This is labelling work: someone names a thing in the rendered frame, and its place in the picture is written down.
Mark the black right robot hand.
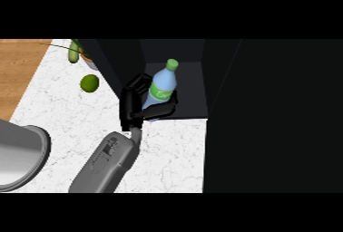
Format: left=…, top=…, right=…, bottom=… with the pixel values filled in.
left=118, top=72, right=178, bottom=132

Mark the blue water bottle green cap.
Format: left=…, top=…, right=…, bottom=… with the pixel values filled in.
left=140, top=58, right=180, bottom=122

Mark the dark grey cabinet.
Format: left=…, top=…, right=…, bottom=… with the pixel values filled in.
left=78, top=38, right=242, bottom=120

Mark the green lime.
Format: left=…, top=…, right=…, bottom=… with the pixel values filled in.
left=78, top=73, right=100, bottom=93

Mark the brown plant pot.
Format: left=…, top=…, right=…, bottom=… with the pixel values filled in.
left=78, top=53, right=100, bottom=72

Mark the green potted plant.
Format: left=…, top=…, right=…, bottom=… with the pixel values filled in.
left=38, top=38, right=88, bottom=64

